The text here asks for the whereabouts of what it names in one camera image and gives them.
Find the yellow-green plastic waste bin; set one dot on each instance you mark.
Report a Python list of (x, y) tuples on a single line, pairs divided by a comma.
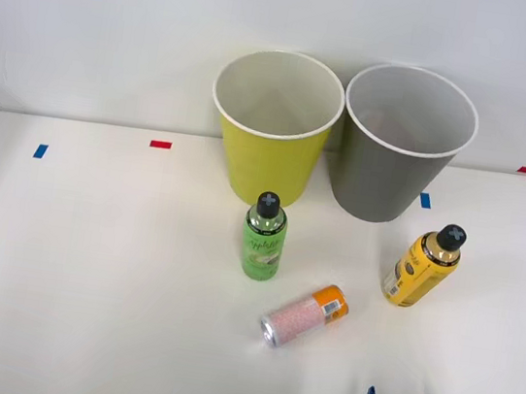
[(267, 168)]

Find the grey plastic waste bin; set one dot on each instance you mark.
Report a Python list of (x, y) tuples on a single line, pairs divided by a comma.
[(382, 184)]

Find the yellow label plastic bottle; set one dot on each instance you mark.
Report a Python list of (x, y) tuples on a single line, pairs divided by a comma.
[(416, 277)]

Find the orange and pink drink can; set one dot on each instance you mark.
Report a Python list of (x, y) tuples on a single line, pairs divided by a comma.
[(305, 315)]

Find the green label plastic bottle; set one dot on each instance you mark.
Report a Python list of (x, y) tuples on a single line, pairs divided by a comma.
[(259, 255)]

